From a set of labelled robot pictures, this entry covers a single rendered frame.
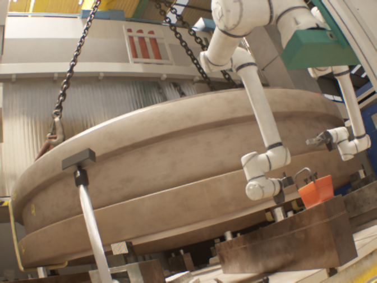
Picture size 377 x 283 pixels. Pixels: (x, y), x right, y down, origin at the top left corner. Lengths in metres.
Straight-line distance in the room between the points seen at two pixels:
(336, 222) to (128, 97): 4.90
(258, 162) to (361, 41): 0.82
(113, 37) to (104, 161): 6.42
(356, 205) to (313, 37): 2.03
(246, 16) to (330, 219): 1.07
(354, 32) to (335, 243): 1.07
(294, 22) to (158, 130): 1.55
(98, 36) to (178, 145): 6.47
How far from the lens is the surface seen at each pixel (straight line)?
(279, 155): 1.55
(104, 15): 9.24
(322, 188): 1.71
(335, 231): 1.67
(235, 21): 1.07
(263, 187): 1.48
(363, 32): 1.03
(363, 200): 2.80
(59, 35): 8.36
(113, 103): 5.80
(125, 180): 2.46
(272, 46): 7.03
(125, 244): 2.10
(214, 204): 2.19
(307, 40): 1.00
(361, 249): 2.06
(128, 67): 6.20
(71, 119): 5.42
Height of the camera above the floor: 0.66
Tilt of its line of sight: 18 degrees up
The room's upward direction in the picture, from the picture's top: 17 degrees counter-clockwise
